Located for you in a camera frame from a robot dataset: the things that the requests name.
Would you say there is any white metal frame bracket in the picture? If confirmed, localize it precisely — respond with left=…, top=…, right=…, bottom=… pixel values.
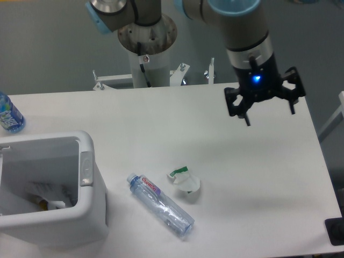
left=92, top=57, right=216, bottom=91

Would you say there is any white frame leg right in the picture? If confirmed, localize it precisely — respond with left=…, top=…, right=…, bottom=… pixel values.
left=318, top=91, right=343, bottom=143

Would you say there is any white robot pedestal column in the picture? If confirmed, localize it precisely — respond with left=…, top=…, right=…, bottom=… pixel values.
left=118, top=14, right=177, bottom=88

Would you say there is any trash inside bin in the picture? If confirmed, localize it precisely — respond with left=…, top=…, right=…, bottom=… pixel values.
left=25, top=182, right=74, bottom=210

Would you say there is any clear plastic water bottle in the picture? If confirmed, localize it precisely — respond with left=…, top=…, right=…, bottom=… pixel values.
left=127, top=173, right=195, bottom=238

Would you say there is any black clamp at table corner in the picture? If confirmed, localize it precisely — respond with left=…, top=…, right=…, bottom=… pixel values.
left=325, top=217, right=343, bottom=246

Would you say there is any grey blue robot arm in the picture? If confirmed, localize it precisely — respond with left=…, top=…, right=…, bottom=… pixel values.
left=85, top=1, right=306, bottom=119

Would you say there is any black cable on pedestal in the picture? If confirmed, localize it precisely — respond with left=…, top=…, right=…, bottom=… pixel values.
left=137, top=41, right=152, bottom=88

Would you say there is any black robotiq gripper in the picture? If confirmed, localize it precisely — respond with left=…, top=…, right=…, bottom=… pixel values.
left=224, top=49, right=306, bottom=126

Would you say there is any white plastic trash can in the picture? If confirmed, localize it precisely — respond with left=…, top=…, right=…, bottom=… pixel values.
left=1, top=131, right=109, bottom=246

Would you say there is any blue labelled water bottle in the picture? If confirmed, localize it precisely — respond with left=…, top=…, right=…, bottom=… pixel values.
left=1, top=92, right=26, bottom=133

